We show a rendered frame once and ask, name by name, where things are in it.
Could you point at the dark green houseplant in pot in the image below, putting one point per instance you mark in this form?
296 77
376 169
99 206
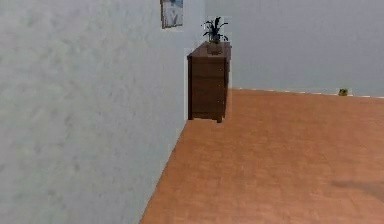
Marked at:
214 30

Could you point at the framed blue wall picture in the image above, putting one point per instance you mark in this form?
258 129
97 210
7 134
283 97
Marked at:
172 13

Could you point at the dark brown chest of drawers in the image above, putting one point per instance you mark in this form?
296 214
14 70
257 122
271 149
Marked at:
206 86

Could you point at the small green object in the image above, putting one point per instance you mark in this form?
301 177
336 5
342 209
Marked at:
343 92

